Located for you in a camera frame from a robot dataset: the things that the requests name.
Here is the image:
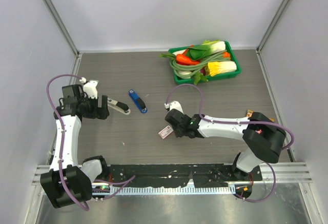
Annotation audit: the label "grey black stapler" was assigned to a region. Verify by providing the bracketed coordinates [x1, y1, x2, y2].
[107, 98, 131, 115]

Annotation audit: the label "blue stapler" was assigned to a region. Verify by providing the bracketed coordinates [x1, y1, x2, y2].
[128, 89, 148, 114]

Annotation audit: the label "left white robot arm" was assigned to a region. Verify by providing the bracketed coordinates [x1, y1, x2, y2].
[40, 80, 109, 209]

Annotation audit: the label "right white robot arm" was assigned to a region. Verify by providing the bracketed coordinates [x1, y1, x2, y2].
[165, 109, 286, 180]

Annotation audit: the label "toy white radish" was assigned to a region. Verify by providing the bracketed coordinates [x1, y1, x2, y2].
[176, 70, 192, 79]

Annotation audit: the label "toy green long beans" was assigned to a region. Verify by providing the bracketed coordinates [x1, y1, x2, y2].
[160, 51, 231, 76]

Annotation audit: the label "green plastic tray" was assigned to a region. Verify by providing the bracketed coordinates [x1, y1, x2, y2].
[166, 41, 241, 85]

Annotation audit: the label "toy napa cabbage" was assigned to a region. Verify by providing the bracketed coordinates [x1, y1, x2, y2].
[206, 61, 237, 77]

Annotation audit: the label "toy orange carrot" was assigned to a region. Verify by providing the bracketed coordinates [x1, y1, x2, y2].
[176, 54, 200, 66]

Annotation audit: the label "colourful candy bag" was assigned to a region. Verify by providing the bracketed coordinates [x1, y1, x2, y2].
[246, 110, 254, 117]

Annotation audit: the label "toy bok choy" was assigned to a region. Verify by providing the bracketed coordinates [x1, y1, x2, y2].
[187, 40, 226, 60]

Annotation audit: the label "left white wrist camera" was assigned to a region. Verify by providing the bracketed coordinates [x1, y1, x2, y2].
[79, 77, 98, 99]

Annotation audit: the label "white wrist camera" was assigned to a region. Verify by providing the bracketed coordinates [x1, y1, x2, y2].
[164, 100, 184, 114]
[79, 77, 98, 99]

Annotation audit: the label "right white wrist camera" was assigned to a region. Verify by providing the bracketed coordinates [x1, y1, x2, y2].
[164, 100, 184, 114]

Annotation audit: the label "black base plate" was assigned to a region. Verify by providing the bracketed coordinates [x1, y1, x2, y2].
[103, 164, 262, 188]

